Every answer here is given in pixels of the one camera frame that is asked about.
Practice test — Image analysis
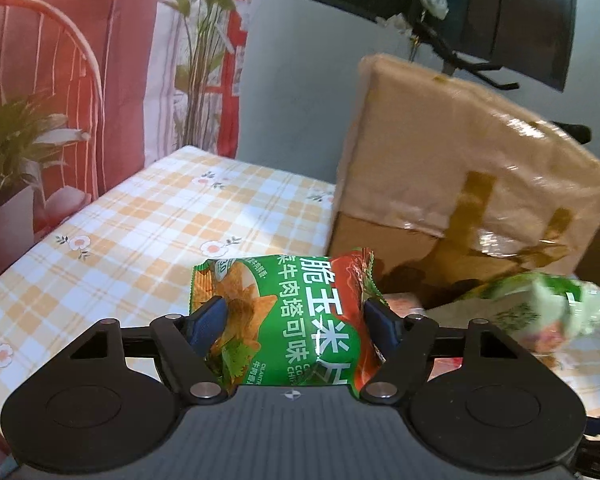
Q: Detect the dark window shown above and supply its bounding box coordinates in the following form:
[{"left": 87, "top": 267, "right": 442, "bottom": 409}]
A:
[{"left": 255, "top": 0, "right": 581, "bottom": 93}]

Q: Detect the clear plastic box liner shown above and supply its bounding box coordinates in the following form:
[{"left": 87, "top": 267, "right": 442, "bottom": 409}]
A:
[{"left": 335, "top": 52, "right": 600, "bottom": 281}]

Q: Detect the green corn chip bag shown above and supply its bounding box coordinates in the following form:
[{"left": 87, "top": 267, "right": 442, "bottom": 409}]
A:
[{"left": 187, "top": 247, "right": 383, "bottom": 391}]

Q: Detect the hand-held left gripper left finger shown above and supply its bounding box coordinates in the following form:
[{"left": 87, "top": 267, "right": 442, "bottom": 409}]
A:
[{"left": 70, "top": 297, "right": 230, "bottom": 403}]

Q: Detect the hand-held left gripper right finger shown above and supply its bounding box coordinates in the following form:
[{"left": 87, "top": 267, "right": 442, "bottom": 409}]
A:
[{"left": 359, "top": 298, "right": 533, "bottom": 403}]

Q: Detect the white and green snack bag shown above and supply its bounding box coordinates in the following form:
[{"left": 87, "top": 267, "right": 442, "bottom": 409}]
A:
[{"left": 430, "top": 271, "right": 600, "bottom": 356}]

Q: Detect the crumpled white plastic bag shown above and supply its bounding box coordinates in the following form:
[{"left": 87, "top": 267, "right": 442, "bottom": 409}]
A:
[{"left": 375, "top": 14, "right": 413, "bottom": 36}]

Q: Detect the printed plant and chair curtain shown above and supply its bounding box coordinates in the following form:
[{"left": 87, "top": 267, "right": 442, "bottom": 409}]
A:
[{"left": 0, "top": 0, "right": 261, "bottom": 291}]

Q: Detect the brown cardboard box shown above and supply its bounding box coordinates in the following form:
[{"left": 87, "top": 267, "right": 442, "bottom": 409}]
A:
[{"left": 325, "top": 52, "right": 600, "bottom": 306}]

